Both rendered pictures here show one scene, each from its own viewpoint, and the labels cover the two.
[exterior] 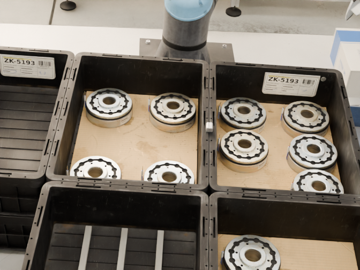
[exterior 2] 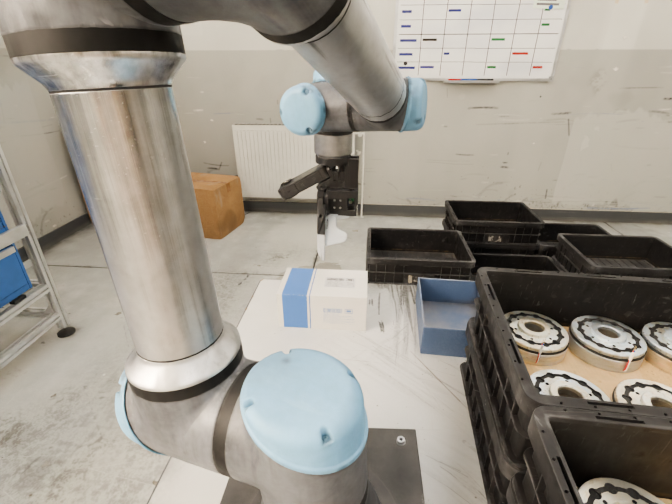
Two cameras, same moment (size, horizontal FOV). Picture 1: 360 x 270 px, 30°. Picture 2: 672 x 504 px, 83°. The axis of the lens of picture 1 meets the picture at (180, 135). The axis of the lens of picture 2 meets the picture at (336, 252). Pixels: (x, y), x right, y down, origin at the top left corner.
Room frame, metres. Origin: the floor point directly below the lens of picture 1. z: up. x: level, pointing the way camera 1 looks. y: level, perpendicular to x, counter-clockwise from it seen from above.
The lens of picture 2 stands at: (1.38, 0.26, 1.25)
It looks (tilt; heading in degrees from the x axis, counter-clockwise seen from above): 27 degrees down; 279
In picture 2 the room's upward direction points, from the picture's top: straight up
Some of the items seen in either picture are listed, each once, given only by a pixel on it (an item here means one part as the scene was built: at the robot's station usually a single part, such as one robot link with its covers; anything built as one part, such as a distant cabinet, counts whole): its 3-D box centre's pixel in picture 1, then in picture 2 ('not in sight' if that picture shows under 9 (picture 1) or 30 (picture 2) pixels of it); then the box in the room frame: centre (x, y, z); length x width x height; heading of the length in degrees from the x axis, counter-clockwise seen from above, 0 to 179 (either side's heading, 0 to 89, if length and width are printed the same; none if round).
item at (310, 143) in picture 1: (313, 149); (608, 333); (1.04, -0.28, 0.86); 0.05 x 0.05 x 0.01
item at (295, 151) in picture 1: (313, 151); (607, 335); (1.04, -0.28, 0.86); 0.10 x 0.10 x 0.01
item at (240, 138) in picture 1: (244, 144); (664, 407); (1.04, -0.14, 0.86); 0.05 x 0.05 x 0.01
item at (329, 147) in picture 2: not in sight; (333, 144); (1.51, -0.49, 1.10); 0.08 x 0.08 x 0.05
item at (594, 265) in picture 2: not in sight; (608, 298); (0.49, -1.22, 0.37); 0.40 x 0.30 x 0.45; 5
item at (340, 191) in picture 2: not in sight; (336, 185); (1.51, -0.48, 1.02); 0.09 x 0.08 x 0.12; 5
